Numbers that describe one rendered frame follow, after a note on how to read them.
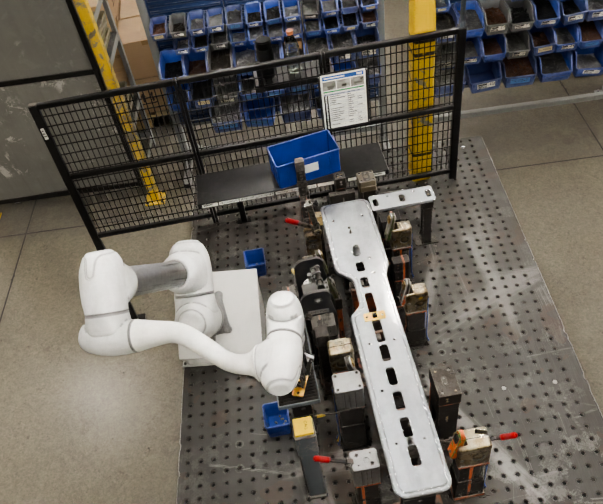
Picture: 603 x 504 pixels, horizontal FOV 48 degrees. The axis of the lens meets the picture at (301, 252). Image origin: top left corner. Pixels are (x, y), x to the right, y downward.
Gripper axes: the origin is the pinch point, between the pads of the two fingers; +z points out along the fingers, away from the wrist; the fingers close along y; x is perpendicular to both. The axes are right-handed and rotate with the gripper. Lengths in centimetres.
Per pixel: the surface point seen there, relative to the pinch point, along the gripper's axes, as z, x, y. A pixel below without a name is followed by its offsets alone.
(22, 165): 76, 182, -236
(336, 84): -18, 141, -10
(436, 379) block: 17.3, 16.5, 43.4
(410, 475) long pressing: 20.1, -18.1, 37.8
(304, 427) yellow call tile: 4.1, -14.8, 4.5
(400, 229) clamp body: 16, 87, 24
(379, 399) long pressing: 20.1, 7.7, 24.7
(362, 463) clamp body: 14.0, -19.2, 22.9
